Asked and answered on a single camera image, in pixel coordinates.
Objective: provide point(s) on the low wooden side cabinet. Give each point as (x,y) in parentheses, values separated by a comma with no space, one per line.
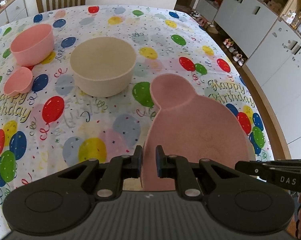
(15,10)

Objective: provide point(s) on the grey wooden wall cabinet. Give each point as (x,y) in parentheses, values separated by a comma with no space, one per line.
(278,55)

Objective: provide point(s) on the small pink heart dish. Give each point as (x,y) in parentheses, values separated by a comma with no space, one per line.
(16,82)

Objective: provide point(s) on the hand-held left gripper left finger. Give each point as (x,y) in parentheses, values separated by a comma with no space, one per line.
(139,160)

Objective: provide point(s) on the pink bear-shaped plate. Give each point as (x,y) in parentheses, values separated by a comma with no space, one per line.
(198,130)

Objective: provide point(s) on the row of shoes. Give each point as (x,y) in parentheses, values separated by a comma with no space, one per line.
(230,45)

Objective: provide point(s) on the large pink bowl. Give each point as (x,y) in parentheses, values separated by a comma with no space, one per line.
(33,52)

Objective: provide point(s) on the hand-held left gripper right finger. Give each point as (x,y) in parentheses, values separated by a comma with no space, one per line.
(159,161)

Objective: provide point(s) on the balloon print tablecloth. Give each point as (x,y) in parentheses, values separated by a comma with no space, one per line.
(90,120)

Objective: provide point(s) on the group of glass jars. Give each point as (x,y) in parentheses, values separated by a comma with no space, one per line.
(294,20)

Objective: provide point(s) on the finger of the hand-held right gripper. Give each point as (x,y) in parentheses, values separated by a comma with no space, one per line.
(253,168)

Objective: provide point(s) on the cream bowl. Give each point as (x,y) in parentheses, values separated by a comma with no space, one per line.
(103,80)

